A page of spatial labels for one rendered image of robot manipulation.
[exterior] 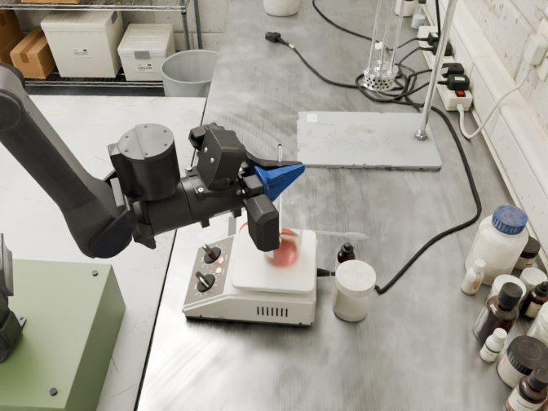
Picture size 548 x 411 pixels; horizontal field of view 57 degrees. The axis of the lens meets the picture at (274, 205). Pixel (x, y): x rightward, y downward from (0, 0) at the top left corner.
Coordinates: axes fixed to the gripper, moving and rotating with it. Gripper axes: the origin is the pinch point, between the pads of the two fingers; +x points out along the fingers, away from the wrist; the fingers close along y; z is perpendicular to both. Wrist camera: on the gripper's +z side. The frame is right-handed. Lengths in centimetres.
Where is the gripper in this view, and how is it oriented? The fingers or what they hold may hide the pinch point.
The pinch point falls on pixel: (278, 174)
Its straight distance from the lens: 63.6
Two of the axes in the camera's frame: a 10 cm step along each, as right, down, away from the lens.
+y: -4.0, -6.2, 6.7
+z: -0.2, -7.3, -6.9
